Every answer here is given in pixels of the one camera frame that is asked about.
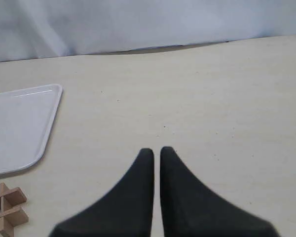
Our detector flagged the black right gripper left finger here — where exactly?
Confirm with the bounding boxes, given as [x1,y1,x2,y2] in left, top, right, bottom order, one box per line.
[50,148,154,237]

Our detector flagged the white plastic tray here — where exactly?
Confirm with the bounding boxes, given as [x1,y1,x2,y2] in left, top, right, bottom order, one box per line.
[0,84,63,175]

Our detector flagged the white backdrop curtain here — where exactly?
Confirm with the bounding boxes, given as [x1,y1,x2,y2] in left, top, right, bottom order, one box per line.
[0,0,296,62]

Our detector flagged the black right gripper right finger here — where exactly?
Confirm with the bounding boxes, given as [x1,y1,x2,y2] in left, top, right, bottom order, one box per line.
[160,147,279,237]

